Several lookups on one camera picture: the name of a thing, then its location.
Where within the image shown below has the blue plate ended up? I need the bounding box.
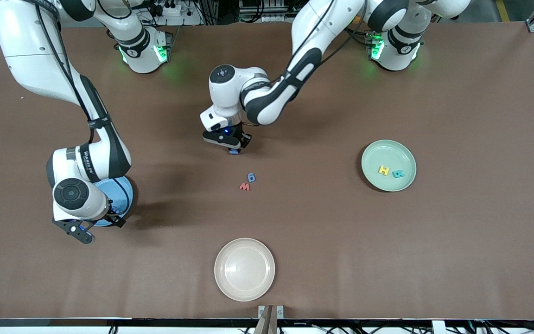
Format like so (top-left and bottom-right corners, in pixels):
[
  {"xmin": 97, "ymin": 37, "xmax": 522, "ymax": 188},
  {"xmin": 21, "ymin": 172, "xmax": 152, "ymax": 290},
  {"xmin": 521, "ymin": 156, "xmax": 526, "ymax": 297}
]
[{"xmin": 93, "ymin": 177, "xmax": 134, "ymax": 227}]

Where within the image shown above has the beige plate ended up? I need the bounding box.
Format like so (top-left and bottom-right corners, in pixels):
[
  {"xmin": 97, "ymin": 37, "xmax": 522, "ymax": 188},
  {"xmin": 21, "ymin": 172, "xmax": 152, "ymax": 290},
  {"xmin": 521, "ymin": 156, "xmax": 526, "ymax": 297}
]
[{"xmin": 214, "ymin": 238, "xmax": 276, "ymax": 302}]

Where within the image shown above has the green plate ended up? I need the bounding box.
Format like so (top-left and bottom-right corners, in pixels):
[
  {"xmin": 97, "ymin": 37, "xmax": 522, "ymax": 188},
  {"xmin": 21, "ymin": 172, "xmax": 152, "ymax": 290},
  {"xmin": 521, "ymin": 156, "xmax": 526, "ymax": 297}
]
[{"xmin": 361, "ymin": 140, "xmax": 417, "ymax": 192}]

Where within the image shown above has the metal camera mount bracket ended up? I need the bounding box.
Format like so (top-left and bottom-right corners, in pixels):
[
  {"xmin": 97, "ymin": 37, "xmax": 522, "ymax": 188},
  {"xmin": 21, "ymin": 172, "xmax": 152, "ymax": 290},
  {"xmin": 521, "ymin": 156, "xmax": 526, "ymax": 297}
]
[{"xmin": 254, "ymin": 305, "xmax": 284, "ymax": 334}]

